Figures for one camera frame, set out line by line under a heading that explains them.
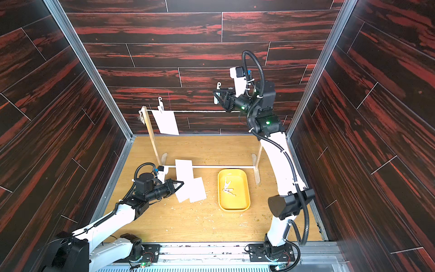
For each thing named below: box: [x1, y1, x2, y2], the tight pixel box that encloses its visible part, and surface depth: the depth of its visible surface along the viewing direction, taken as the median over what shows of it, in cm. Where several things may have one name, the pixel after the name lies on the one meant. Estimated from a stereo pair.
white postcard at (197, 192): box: [189, 176, 207, 203], surface depth 93 cm
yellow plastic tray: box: [217, 168, 251, 212], surface depth 93 cm
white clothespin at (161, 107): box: [157, 96, 165, 113], surface depth 69 cm
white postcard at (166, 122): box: [151, 110, 180, 135], surface depth 75 cm
